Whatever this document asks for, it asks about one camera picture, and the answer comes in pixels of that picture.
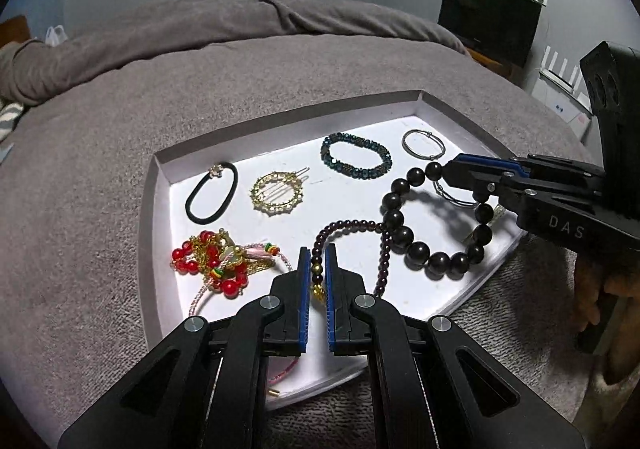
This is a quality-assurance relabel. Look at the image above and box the dark red bead bracelet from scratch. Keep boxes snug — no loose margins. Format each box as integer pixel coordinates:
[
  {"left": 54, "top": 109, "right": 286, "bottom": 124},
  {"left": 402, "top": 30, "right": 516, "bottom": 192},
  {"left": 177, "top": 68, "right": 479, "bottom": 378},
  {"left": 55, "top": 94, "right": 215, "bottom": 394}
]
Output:
[{"left": 311, "top": 218, "right": 393, "bottom": 302}]

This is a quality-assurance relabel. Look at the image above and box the black monitor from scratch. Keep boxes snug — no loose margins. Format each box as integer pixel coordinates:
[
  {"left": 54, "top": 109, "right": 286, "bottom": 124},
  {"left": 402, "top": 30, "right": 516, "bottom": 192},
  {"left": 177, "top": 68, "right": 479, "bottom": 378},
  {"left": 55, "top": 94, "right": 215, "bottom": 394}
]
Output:
[{"left": 437, "top": 0, "right": 543, "bottom": 69}]

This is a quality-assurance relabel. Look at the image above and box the red bead gold necklace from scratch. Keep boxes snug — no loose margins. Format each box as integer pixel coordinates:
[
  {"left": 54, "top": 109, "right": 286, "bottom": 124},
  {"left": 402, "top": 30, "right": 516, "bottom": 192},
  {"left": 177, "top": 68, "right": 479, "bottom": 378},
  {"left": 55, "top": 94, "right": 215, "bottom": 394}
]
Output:
[{"left": 170, "top": 228, "right": 281, "bottom": 300}]

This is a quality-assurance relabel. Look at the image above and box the black hair tie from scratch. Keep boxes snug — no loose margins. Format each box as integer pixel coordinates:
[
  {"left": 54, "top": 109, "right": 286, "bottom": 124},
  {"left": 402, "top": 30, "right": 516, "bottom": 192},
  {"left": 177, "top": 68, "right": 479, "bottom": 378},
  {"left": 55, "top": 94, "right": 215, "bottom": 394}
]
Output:
[{"left": 185, "top": 163, "right": 239, "bottom": 224}]

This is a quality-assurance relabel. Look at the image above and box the grey folded duvet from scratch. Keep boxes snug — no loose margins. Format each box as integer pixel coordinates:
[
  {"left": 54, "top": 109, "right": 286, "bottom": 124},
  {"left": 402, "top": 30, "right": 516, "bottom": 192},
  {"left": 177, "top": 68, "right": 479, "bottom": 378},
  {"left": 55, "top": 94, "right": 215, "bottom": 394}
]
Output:
[{"left": 0, "top": 0, "right": 471, "bottom": 107}]

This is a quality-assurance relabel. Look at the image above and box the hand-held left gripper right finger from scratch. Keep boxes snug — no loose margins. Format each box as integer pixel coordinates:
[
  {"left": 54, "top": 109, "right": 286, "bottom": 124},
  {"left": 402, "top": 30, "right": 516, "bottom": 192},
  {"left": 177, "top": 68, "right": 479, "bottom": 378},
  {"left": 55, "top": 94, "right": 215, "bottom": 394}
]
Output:
[{"left": 324, "top": 244, "right": 586, "bottom": 449}]

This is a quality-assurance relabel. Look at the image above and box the grey bedspread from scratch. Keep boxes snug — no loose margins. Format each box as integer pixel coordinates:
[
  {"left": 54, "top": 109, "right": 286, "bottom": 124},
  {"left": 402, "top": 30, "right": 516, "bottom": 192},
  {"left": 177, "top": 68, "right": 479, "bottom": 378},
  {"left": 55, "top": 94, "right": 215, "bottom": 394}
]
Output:
[{"left": 0, "top": 36, "right": 640, "bottom": 449}]

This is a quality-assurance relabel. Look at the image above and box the wooden headboard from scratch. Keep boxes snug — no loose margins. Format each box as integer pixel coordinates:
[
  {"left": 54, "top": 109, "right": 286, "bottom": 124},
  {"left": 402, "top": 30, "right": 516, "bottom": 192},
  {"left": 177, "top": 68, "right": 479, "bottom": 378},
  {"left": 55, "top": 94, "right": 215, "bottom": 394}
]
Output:
[{"left": 0, "top": 15, "right": 30, "bottom": 50}]

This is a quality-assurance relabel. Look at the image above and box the silver wire bangle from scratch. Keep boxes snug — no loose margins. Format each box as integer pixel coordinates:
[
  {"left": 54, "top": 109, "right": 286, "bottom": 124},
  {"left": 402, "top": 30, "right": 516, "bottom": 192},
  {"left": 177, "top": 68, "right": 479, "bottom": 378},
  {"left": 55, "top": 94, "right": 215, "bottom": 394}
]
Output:
[{"left": 432, "top": 176, "right": 488, "bottom": 207}]

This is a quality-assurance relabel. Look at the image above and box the thin silver bangle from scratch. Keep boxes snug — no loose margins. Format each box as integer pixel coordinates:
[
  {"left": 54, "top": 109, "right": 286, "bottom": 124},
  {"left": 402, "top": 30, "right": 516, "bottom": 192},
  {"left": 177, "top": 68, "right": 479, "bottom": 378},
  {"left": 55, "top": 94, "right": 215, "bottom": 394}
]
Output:
[{"left": 401, "top": 128, "right": 446, "bottom": 161}]

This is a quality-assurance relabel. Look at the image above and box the large black bead bracelet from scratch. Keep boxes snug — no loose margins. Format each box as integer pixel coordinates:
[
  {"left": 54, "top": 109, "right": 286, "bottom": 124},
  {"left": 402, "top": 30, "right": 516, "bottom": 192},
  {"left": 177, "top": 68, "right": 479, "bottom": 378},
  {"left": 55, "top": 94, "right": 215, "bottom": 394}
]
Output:
[{"left": 380, "top": 162, "right": 496, "bottom": 280}]

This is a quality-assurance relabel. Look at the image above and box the white router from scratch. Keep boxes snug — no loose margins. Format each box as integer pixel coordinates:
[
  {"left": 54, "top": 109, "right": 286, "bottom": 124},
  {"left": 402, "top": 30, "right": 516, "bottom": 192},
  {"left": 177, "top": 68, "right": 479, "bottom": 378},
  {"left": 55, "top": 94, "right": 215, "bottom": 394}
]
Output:
[{"left": 539, "top": 45, "right": 593, "bottom": 112}]

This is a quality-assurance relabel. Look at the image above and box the pink beaded string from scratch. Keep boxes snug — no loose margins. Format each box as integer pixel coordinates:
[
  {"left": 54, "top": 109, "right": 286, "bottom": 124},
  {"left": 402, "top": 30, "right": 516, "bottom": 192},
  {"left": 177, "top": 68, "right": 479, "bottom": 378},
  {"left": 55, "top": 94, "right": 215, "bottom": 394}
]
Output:
[{"left": 187, "top": 249, "right": 303, "bottom": 397}]

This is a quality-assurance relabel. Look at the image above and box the gold round hair clip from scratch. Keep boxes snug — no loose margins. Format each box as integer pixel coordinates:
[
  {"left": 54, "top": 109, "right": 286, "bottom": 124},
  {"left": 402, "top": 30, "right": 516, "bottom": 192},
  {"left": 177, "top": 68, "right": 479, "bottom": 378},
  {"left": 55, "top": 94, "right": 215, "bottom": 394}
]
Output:
[{"left": 250, "top": 166, "right": 310, "bottom": 219}]

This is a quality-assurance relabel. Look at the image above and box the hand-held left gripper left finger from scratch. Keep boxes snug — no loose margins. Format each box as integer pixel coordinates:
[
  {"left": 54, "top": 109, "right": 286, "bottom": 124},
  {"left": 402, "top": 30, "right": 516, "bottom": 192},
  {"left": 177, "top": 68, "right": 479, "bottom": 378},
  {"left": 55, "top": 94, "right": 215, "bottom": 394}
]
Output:
[{"left": 57, "top": 246, "right": 313, "bottom": 449}]

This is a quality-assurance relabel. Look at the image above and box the white box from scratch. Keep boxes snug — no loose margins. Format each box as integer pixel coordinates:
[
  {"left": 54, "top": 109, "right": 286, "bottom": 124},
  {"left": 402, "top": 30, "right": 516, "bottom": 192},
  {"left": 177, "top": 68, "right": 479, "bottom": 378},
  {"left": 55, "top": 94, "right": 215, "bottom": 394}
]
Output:
[{"left": 530, "top": 79, "right": 598, "bottom": 142}]

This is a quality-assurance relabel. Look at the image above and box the blue crystal bracelet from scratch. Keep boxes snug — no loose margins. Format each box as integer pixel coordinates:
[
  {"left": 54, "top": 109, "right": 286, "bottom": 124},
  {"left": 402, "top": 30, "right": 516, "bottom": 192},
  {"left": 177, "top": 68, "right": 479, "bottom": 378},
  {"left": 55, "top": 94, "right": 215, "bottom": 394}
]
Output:
[{"left": 320, "top": 132, "right": 393, "bottom": 180}]

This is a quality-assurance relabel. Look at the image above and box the white shallow tray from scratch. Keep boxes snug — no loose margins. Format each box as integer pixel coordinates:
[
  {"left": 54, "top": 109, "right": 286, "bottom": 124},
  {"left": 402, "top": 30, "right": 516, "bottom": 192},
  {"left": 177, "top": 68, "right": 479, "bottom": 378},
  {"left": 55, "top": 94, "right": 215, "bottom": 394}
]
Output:
[{"left": 137, "top": 90, "right": 523, "bottom": 412}]

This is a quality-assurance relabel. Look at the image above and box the wooden stand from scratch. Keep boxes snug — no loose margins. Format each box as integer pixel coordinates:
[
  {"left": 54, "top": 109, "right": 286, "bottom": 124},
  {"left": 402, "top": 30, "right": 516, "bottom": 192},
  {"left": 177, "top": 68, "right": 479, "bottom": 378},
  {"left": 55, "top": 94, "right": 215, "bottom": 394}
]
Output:
[{"left": 465, "top": 48, "right": 513, "bottom": 77}]

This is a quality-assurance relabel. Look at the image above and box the striped pillow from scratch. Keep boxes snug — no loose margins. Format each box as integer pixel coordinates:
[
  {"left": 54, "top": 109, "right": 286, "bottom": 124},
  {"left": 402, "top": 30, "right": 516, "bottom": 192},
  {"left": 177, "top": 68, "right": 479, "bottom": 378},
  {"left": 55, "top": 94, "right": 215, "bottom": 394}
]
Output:
[{"left": 0, "top": 102, "right": 25, "bottom": 142}]

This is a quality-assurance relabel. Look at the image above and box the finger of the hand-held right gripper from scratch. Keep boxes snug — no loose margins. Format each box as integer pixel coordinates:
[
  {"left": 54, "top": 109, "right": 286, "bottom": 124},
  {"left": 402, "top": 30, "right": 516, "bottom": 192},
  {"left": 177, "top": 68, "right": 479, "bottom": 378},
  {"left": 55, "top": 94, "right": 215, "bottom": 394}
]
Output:
[
  {"left": 442, "top": 162, "right": 531, "bottom": 212},
  {"left": 452, "top": 153, "right": 606, "bottom": 182}
]

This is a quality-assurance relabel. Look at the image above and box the person's right hand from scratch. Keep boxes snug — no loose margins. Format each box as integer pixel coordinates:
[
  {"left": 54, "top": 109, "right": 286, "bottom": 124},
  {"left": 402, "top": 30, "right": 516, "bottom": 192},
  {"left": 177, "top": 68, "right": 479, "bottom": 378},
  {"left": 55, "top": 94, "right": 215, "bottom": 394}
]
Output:
[{"left": 572, "top": 249, "right": 640, "bottom": 386}]

